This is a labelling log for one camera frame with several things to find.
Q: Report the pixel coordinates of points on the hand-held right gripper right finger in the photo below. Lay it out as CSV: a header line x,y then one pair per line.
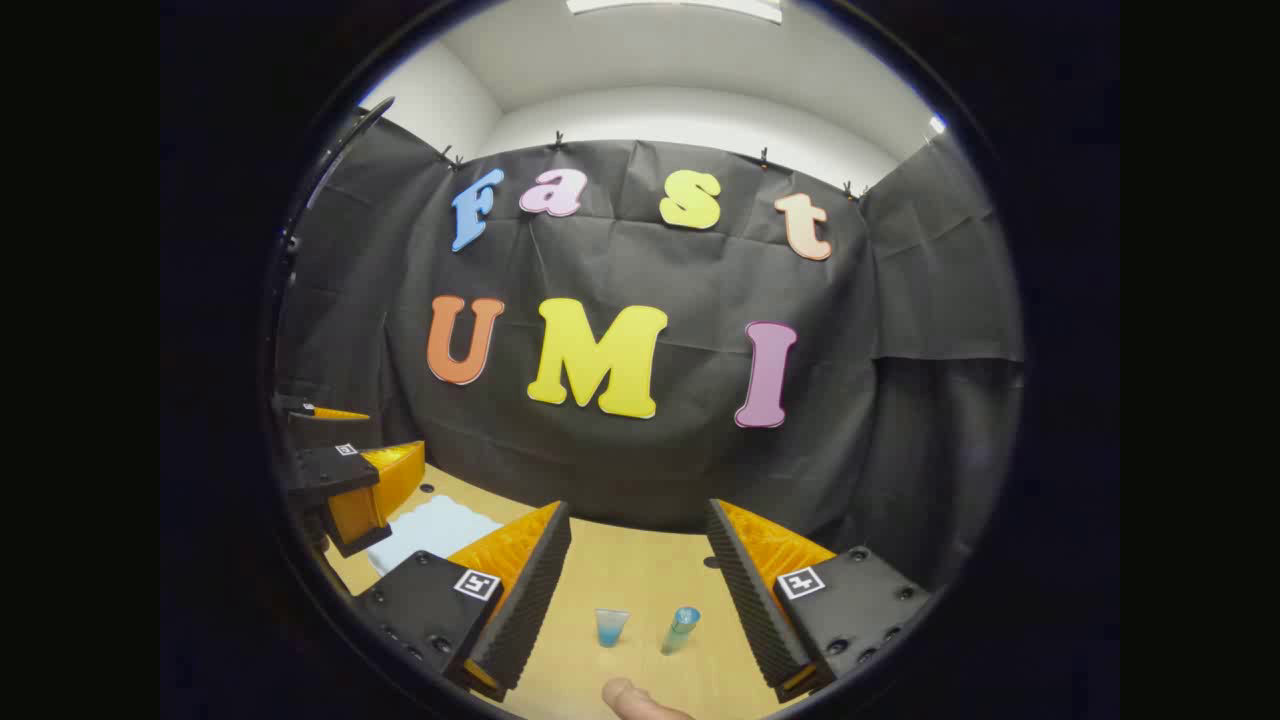
x,y
750,600

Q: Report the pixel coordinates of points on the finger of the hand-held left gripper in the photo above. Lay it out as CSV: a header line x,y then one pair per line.
x,y
390,485
340,413

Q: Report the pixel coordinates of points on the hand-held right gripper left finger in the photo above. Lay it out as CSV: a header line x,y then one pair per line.
x,y
530,600

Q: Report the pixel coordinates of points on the black backdrop cloth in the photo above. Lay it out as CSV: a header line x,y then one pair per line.
x,y
600,470

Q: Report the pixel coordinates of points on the black backdrop stand pole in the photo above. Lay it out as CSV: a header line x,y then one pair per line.
x,y
380,105

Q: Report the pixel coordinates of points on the white ceiling light panel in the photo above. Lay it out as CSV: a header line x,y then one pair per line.
x,y
680,6

